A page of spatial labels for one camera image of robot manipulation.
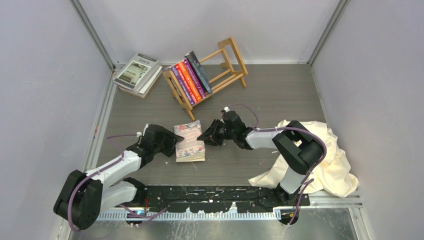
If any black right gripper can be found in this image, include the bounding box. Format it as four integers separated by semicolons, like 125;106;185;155
197;118;236;147

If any floral Louisa May Alcott book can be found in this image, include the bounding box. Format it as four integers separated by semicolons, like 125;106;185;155
173;120;206;163

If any magenta paperback book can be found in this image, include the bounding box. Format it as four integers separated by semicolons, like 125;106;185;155
183;58;206;99

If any red Treehouse book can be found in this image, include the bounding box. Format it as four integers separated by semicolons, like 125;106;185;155
174;64;197;105

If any purple 52-Storey Treehouse book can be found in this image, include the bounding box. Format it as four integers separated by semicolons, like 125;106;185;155
164;65;196;106

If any orange 78-Storey Treehouse book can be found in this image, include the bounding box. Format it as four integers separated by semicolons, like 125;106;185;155
177;61;202;103

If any blue Nineteen Eighty-Four book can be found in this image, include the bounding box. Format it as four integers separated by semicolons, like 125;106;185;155
185;51;213;95

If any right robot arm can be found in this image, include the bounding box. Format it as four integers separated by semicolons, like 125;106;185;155
197;110;327;206

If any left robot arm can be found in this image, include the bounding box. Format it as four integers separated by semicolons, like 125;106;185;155
53;124;184;232

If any stack of grey magazines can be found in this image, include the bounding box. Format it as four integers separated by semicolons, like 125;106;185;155
113;53;163;99

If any wooden book rack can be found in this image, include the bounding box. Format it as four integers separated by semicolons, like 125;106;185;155
162;37;248;121

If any cream cloth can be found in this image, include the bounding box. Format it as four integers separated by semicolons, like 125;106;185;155
248;121;360;198

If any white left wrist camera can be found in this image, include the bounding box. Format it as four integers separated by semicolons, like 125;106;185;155
136;123;150;138

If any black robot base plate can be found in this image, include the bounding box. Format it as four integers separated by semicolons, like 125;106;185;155
123;177;310;214

